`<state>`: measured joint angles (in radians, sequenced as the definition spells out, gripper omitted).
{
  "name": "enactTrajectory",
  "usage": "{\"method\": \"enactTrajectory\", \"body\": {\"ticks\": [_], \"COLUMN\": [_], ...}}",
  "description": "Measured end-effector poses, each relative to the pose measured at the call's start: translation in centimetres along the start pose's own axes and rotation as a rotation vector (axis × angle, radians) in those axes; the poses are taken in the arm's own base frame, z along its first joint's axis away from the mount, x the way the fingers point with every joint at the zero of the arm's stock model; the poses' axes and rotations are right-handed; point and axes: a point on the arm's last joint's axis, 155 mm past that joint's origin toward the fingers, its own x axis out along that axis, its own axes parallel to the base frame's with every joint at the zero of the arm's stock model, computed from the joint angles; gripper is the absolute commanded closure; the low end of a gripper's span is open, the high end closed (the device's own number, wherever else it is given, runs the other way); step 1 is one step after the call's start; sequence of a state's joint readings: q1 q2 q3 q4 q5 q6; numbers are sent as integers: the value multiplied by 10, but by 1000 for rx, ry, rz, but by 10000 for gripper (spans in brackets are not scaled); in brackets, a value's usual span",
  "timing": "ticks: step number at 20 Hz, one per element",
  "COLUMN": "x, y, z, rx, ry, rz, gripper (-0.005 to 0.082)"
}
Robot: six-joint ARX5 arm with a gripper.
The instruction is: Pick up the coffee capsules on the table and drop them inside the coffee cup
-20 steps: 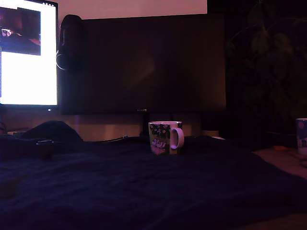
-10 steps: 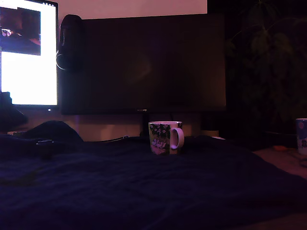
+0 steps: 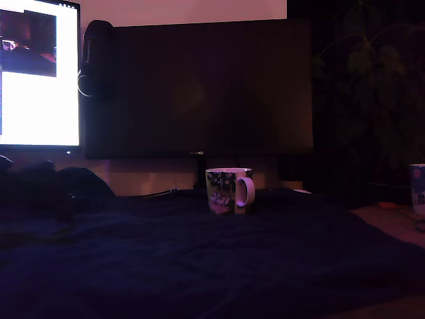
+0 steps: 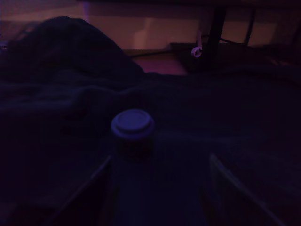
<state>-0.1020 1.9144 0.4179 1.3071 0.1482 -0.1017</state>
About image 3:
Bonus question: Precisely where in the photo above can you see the dark blue table cloth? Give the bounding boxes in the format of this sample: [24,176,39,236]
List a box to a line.
[0,167,425,319]

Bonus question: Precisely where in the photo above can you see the green leafy house plant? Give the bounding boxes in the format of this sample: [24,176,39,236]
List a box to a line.
[311,0,425,173]

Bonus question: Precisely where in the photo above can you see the lit computer monitor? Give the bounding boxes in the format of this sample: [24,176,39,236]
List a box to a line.
[0,0,82,156]

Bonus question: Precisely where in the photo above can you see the black headphones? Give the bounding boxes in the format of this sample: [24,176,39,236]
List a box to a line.
[78,20,117,100]

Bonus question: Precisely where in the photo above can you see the black monitor stand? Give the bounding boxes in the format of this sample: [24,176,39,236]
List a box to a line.
[195,158,209,190]

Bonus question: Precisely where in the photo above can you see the grey desk cable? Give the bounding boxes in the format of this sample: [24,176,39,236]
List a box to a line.
[132,187,179,197]

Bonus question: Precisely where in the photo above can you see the white floral print mug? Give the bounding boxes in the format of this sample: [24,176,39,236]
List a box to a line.
[205,167,256,216]

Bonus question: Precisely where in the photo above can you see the pale mug with dots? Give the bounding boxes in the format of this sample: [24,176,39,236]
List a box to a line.
[408,163,425,217]

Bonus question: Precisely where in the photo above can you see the dark wide computer monitor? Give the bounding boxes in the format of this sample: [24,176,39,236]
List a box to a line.
[84,18,315,160]

